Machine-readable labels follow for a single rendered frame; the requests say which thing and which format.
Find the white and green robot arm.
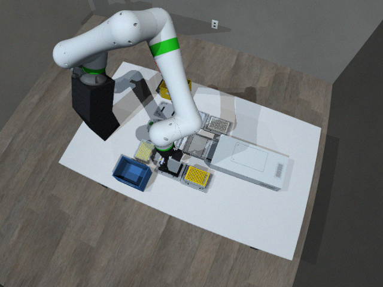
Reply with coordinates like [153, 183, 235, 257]
[53, 8, 202, 162]

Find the blue waste bin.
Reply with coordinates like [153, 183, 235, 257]
[112, 156, 152, 192]

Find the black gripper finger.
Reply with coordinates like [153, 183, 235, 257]
[159, 157, 169, 171]

